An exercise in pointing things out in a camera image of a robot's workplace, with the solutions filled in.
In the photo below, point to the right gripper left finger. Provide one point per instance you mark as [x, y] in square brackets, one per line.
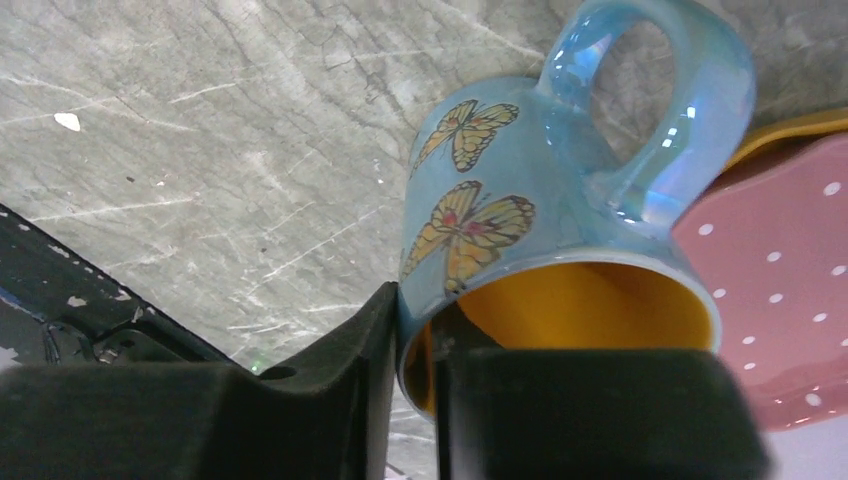
[321, 414]

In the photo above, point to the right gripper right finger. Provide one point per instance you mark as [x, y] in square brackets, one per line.
[586, 414]

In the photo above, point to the blue butterfly mug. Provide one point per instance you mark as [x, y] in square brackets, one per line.
[519, 214]

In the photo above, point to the pink polka dot plate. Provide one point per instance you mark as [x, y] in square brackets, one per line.
[769, 240]

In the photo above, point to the yellow polka dot plate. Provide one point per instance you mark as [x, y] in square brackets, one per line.
[813, 125]

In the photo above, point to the black base frame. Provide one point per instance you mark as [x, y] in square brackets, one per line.
[80, 310]

